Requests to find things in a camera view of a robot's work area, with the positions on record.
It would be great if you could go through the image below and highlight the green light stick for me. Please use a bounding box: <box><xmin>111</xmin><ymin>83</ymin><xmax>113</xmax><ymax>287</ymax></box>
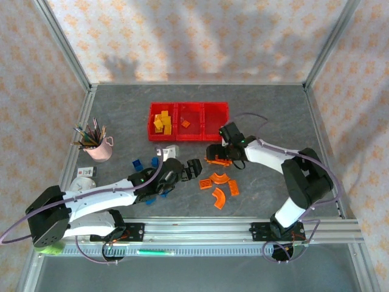
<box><xmin>137</xmin><ymin>249</ymin><xmax>176</xmax><ymax>256</ymax></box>

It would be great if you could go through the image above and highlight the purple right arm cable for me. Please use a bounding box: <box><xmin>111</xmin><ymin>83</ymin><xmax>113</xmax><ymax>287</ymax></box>
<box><xmin>232</xmin><ymin>112</ymin><xmax>342</xmax><ymax>214</ymax></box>

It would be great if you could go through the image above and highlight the orange lego piece with clip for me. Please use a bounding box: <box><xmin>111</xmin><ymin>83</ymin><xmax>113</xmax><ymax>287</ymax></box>
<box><xmin>204</xmin><ymin>155</ymin><xmax>233</xmax><ymax>167</ymax></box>

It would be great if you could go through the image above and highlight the aluminium lower frame post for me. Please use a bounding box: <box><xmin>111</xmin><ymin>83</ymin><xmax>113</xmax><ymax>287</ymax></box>
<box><xmin>348</xmin><ymin>243</ymin><xmax>374</xmax><ymax>292</ymax></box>

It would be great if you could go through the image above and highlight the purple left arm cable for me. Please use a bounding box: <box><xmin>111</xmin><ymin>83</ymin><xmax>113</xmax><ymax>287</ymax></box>
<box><xmin>0</xmin><ymin>144</ymin><xmax>165</xmax><ymax>245</ymax></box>

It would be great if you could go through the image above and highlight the white round object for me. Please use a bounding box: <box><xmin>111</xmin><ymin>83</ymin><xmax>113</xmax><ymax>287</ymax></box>
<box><xmin>69</xmin><ymin>176</ymin><xmax>98</xmax><ymax>195</ymax></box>

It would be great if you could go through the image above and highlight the aluminium mounting rail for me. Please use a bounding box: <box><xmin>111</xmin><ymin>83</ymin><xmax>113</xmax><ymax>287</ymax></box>
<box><xmin>60</xmin><ymin>216</ymin><xmax>365</xmax><ymax>245</ymax></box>

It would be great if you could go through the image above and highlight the grey slotted cable duct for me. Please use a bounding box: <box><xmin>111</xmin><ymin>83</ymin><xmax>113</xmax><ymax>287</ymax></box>
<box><xmin>60</xmin><ymin>245</ymin><xmax>305</xmax><ymax>257</ymax></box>

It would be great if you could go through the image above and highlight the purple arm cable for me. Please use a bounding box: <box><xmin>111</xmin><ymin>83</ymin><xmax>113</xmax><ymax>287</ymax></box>
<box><xmin>232</xmin><ymin>112</ymin><xmax>342</xmax><ymax>214</ymax></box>
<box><xmin>0</xmin><ymin>144</ymin><xmax>165</xmax><ymax>245</ymax></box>

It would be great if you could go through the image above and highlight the orange lego arch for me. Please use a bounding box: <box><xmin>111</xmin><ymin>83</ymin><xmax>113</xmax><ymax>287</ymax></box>
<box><xmin>212</xmin><ymin>187</ymin><xmax>227</xmax><ymax>210</ymax></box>
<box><xmin>210</xmin><ymin>172</ymin><xmax>230</xmax><ymax>186</ymax></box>

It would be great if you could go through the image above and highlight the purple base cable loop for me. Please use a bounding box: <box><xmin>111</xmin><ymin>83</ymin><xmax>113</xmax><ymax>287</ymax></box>
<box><xmin>75</xmin><ymin>235</ymin><xmax>126</xmax><ymax>265</ymax></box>
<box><xmin>262</xmin><ymin>218</ymin><xmax>320</xmax><ymax>265</ymax></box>

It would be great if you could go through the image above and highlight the aluminium table back rail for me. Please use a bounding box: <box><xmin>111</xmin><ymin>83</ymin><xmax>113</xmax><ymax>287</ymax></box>
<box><xmin>91</xmin><ymin>81</ymin><xmax>306</xmax><ymax>87</ymax></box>

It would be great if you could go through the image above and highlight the pink ribbed cup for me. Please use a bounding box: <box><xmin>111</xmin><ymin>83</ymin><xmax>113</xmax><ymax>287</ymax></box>
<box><xmin>83</xmin><ymin>136</ymin><xmax>114</xmax><ymax>162</ymax></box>

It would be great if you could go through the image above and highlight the aluminium table side rail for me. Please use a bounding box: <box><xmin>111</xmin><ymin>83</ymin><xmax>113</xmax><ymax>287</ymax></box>
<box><xmin>303</xmin><ymin>85</ymin><xmax>357</xmax><ymax>221</ymax></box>
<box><xmin>57</xmin><ymin>85</ymin><xmax>99</xmax><ymax>196</ymax></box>

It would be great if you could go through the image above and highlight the aluminium frame post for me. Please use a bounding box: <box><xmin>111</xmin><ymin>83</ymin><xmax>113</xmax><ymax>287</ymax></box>
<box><xmin>348</xmin><ymin>243</ymin><xmax>374</xmax><ymax>292</ymax></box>
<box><xmin>32</xmin><ymin>0</ymin><xmax>93</xmax><ymax>92</ymax></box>
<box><xmin>303</xmin><ymin>0</ymin><xmax>357</xmax><ymax>89</ymax></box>

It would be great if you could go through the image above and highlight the small white labelled box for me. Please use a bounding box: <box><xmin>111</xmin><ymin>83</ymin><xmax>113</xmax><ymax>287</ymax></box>
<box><xmin>77</xmin><ymin>166</ymin><xmax>98</xmax><ymax>178</ymax></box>

